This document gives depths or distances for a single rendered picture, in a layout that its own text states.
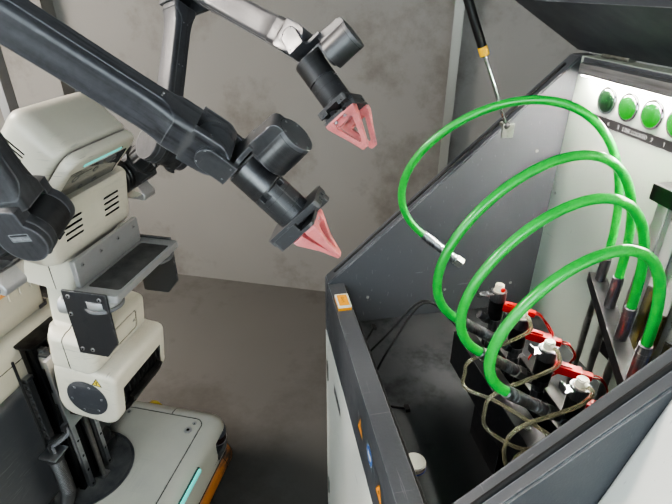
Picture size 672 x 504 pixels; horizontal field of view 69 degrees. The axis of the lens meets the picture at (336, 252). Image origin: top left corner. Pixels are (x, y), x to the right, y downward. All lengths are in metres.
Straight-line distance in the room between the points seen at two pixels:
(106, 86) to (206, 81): 1.95
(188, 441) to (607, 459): 1.34
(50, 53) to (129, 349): 0.78
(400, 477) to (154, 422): 1.21
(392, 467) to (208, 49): 2.19
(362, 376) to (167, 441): 0.99
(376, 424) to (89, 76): 0.65
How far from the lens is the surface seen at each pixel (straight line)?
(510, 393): 0.70
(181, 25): 1.33
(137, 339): 1.34
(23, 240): 0.90
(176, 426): 1.82
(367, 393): 0.90
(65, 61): 0.72
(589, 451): 0.66
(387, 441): 0.83
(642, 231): 0.77
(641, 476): 0.70
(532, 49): 2.38
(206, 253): 3.03
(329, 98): 0.95
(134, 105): 0.71
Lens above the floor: 1.58
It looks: 29 degrees down
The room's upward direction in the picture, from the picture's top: straight up
